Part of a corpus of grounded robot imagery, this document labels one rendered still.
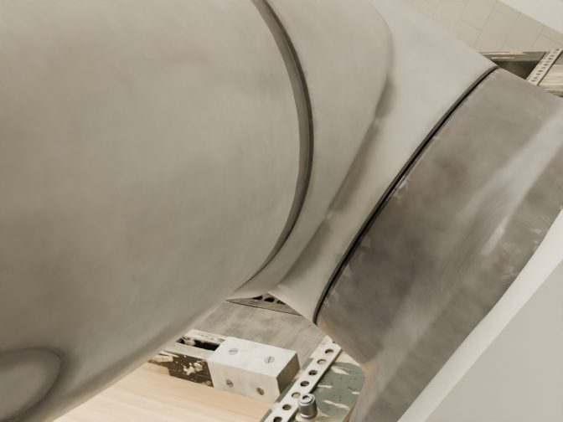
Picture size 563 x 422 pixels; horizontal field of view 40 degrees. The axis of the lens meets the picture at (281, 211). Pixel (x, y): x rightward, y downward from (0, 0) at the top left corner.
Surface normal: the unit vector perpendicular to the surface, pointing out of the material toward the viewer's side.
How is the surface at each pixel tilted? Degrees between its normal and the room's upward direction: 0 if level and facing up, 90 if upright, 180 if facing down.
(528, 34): 90
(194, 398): 60
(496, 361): 90
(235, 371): 90
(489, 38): 90
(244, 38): 124
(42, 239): 151
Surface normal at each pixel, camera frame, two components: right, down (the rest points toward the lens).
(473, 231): -0.81, -0.58
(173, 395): -0.18, -0.88
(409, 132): -0.04, -0.29
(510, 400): -0.51, 0.50
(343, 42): 0.65, -0.29
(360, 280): -0.55, 0.29
